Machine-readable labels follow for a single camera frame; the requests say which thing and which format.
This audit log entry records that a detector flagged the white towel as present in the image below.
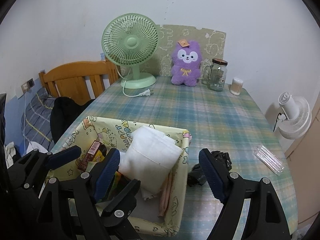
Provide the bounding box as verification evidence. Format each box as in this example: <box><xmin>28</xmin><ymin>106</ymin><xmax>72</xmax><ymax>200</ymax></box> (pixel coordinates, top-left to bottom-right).
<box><xmin>119</xmin><ymin>126</ymin><xmax>182</xmax><ymax>194</ymax></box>

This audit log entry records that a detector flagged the beige grey cloth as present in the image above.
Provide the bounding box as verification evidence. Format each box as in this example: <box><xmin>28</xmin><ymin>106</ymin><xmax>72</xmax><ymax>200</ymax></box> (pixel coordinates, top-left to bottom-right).
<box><xmin>158</xmin><ymin>172</ymin><xmax>172</xmax><ymax>217</ymax></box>

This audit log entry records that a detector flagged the cartoon snack box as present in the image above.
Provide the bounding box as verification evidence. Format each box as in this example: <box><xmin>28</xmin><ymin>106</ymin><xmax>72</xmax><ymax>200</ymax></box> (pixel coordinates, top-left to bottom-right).
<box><xmin>78</xmin><ymin>141</ymin><xmax>107</xmax><ymax>172</ymax></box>

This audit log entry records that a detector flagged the black office chair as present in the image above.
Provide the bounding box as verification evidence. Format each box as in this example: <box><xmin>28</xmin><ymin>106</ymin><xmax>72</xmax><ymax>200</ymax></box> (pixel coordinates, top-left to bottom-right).
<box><xmin>50</xmin><ymin>96</ymin><xmax>94</xmax><ymax>143</ymax></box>

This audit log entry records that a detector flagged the yellow cartoon storage box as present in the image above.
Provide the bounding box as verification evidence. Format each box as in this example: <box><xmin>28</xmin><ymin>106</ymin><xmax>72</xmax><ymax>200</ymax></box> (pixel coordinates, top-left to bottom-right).
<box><xmin>48</xmin><ymin>116</ymin><xmax>189</xmax><ymax>237</ymax></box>

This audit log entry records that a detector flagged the clear plastic bag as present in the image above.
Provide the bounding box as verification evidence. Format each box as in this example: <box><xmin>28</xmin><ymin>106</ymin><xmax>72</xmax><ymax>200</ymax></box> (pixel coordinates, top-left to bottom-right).
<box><xmin>254</xmin><ymin>145</ymin><xmax>285</xmax><ymax>176</ymax></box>

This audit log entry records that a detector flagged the beige door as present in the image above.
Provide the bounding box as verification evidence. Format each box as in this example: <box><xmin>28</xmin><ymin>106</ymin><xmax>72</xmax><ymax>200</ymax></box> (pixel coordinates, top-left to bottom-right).
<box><xmin>285</xmin><ymin>100</ymin><xmax>319</xmax><ymax>229</ymax></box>

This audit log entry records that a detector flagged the black plastic bag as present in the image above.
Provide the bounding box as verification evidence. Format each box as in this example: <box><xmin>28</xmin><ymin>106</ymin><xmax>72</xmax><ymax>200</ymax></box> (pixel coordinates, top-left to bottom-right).
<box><xmin>187</xmin><ymin>148</ymin><xmax>232</xmax><ymax>187</ymax></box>

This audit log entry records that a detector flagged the white standing fan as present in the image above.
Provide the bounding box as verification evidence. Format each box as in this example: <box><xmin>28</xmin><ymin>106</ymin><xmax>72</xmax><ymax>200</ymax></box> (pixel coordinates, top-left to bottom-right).
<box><xmin>273</xmin><ymin>92</ymin><xmax>312</xmax><ymax>140</ymax></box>

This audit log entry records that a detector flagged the plaid tablecloth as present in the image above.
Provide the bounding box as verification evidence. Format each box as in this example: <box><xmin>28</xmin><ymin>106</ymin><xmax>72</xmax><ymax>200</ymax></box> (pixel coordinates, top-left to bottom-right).
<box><xmin>52</xmin><ymin>76</ymin><xmax>298</xmax><ymax>232</ymax></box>

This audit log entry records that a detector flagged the cotton swab container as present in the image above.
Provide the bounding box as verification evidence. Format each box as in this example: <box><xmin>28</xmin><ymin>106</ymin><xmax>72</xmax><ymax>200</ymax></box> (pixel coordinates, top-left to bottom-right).
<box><xmin>229</xmin><ymin>77</ymin><xmax>244</xmax><ymax>95</ymax></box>

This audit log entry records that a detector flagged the green desk fan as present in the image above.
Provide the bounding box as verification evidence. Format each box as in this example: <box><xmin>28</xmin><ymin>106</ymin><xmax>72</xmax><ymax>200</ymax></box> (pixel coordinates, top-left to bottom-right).
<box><xmin>101</xmin><ymin>13</ymin><xmax>159</xmax><ymax>98</ymax></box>

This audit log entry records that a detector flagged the glass mason jar mug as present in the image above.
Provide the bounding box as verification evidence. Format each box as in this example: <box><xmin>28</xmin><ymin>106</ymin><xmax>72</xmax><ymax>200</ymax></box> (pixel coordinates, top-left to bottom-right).
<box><xmin>203</xmin><ymin>58</ymin><xmax>228</xmax><ymax>92</ymax></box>

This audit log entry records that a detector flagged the purple plush bear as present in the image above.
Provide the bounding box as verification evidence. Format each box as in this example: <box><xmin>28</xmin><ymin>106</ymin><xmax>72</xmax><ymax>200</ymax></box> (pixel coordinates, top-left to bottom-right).
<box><xmin>171</xmin><ymin>40</ymin><xmax>202</xmax><ymax>87</ymax></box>

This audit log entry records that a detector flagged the green patterned board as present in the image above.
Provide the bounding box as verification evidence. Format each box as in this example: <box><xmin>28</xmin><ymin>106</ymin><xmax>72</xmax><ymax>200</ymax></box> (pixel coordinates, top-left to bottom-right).
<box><xmin>140</xmin><ymin>25</ymin><xmax>226</xmax><ymax>76</ymax></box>

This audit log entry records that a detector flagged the wall power socket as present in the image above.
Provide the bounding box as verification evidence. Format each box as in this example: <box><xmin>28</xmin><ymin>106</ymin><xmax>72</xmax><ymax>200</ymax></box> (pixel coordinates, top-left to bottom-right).
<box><xmin>21</xmin><ymin>79</ymin><xmax>35</xmax><ymax>94</ymax></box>

